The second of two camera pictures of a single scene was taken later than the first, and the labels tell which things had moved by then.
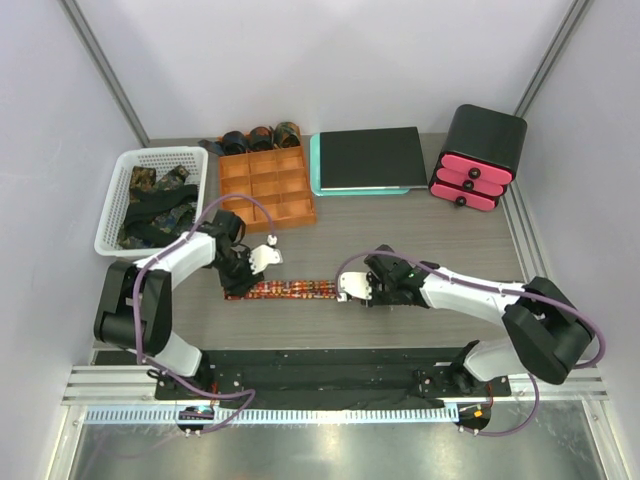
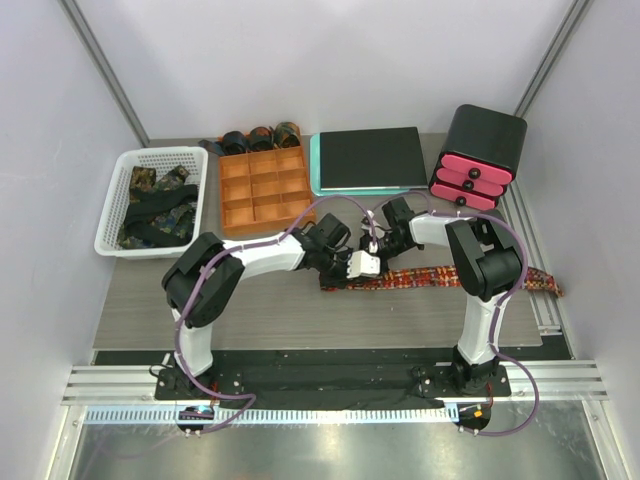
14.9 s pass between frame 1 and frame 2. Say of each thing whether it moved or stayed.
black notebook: stayed
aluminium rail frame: stayed
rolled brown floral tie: stayed
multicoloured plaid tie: moved
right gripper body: moved
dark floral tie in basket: stayed
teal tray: stayed
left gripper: moved
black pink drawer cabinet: stayed
